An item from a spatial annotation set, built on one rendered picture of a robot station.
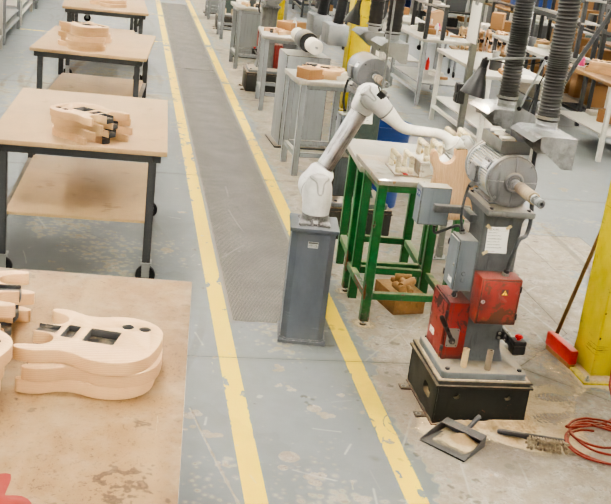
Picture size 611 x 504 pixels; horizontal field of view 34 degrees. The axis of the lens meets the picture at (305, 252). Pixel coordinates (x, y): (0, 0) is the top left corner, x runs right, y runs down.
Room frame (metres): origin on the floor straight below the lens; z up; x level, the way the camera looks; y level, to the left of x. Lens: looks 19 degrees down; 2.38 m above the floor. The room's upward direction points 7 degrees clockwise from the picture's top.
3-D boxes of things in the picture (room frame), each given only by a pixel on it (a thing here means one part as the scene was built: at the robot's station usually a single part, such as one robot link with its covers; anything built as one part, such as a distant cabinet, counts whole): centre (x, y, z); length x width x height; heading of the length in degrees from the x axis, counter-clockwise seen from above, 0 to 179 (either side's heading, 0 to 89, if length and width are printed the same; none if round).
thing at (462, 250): (4.76, -0.78, 0.93); 0.15 x 0.10 x 0.55; 11
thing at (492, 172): (4.85, -0.91, 1.25); 0.41 x 0.27 x 0.26; 11
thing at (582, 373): (5.44, -1.83, 0.02); 0.40 x 0.40 x 0.02; 11
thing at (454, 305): (4.76, -0.77, 0.49); 0.25 x 0.12 x 0.37; 11
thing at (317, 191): (5.44, -0.03, 0.87); 0.18 x 0.16 x 0.22; 10
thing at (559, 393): (5.02, -1.18, 0.02); 1.46 x 1.45 x 0.04; 11
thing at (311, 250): (5.43, -0.03, 0.35); 0.28 x 0.28 x 0.70; 4
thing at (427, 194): (4.89, -0.66, 0.99); 0.24 x 0.21 x 0.26; 11
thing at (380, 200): (5.70, -0.41, 0.45); 0.05 x 0.05 x 0.90; 11
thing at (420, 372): (4.79, -0.93, 0.12); 0.61 x 0.51 x 0.25; 101
